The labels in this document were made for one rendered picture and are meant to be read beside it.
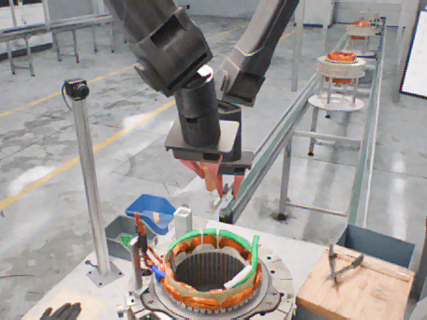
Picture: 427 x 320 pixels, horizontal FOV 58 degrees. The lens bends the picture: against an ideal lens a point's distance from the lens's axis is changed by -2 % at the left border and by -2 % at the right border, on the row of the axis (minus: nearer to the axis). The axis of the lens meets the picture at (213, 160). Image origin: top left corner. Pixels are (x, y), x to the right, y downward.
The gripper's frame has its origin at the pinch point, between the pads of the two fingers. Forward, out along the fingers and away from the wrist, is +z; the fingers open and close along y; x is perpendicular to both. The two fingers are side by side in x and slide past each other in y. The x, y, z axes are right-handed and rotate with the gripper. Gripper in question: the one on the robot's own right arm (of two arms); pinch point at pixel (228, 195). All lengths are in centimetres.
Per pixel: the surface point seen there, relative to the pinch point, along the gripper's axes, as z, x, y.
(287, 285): 10.7, 14.5, -13.5
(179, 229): 4.8, 7.5, 9.3
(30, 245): 115, -111, 151
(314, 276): 13.8, 7.5, -18.9
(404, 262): 20.4, -7.9, -41.8
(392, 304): 14.3, 13.1, -33.6
